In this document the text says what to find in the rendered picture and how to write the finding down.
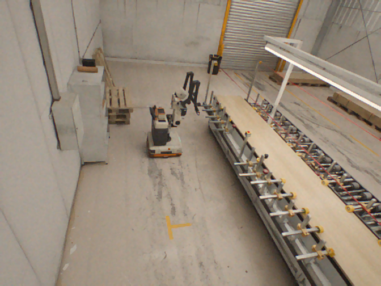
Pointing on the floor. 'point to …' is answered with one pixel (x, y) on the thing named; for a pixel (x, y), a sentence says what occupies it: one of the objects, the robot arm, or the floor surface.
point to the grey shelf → (92, 113)
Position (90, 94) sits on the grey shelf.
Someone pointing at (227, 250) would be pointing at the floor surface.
